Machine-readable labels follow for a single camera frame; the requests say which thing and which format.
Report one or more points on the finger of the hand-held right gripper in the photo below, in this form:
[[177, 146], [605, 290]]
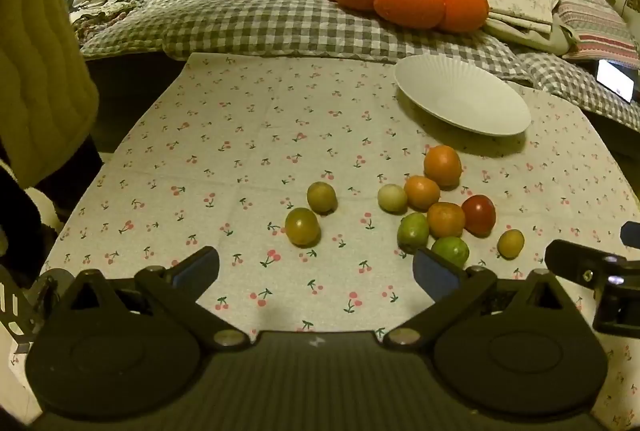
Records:
[[572, 260], [631, 234]]

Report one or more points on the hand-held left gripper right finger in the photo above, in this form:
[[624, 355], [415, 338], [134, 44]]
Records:
[[436, 274]]

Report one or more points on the crumpled floral cloth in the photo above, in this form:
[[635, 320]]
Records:
[[107, 13]]

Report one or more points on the cherry print tablecloth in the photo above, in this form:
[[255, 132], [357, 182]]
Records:
[[225, 136]]

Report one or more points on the grey checkered blanket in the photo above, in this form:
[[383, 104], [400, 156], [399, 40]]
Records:
[[260, 21]]

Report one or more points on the small orange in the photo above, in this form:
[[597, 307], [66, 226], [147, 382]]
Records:
[[422, 192], [446, 219]]

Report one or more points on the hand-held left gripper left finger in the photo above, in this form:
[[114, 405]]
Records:
[[192, 269]]

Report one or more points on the red tomato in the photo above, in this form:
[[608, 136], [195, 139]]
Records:
[[478, 214]]

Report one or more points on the phone with lit screen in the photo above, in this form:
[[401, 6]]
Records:
[[616, 81]]

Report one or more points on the pale round fruit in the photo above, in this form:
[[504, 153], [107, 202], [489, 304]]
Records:
[[392, 198]]

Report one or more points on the folded floral sheets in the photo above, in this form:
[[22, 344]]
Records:
[[520, 3]]

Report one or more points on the dark yellow-green round fruit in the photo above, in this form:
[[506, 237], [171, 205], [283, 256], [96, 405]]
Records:
[[302, 226]]

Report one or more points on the small yellow round fruit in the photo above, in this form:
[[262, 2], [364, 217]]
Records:
[[510, 243]]

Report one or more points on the dark cloth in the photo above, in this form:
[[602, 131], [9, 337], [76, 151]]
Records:
[[22, 221]]

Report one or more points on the large orange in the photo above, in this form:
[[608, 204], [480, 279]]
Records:
[[442, 166]]

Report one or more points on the white ribbed plate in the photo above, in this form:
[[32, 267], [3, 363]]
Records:
[[460, 93]]

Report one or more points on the folded striped blanket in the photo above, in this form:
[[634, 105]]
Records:
[[595, 23]]

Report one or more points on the green guava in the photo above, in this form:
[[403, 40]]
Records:
[[451, 251], [413, 232]]

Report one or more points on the yellow-green quilted cloth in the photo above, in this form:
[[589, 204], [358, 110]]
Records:
[[40, 61]]

